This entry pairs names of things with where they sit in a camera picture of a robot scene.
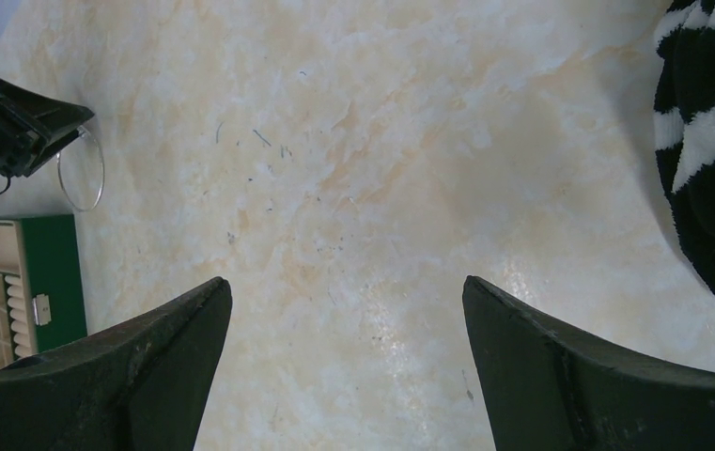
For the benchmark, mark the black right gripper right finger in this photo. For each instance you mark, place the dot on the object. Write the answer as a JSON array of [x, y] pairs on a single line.
[[548, 385]]

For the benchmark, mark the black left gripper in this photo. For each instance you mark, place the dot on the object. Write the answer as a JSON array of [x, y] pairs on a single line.
[[34, 128]]

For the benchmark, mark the green jewelry box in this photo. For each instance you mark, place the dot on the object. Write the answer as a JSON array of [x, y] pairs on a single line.
[[42, 305]]

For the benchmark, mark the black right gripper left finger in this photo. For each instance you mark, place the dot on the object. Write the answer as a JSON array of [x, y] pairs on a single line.
[[140, 385]]

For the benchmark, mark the zebra striped cloth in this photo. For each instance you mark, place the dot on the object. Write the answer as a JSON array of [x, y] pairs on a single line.
[[684, 128]]

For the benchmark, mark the silver bangle with pearls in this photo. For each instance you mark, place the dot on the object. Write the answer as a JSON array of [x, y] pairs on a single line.
[[81, 171]]

